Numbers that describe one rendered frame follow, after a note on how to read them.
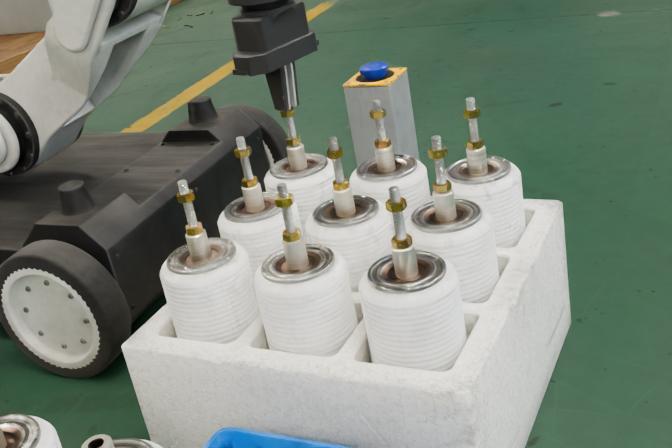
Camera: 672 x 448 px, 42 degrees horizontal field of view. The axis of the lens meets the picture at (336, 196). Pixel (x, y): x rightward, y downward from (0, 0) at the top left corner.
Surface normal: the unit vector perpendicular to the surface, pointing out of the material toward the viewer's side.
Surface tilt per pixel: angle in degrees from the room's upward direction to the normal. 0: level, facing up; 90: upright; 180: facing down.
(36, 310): 90
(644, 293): 0
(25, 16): 90
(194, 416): 90
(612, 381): 0
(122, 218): 45
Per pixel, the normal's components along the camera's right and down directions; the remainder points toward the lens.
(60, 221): -0.17, -0.90
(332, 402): -0.42, 0.44
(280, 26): 0.76, 0.14
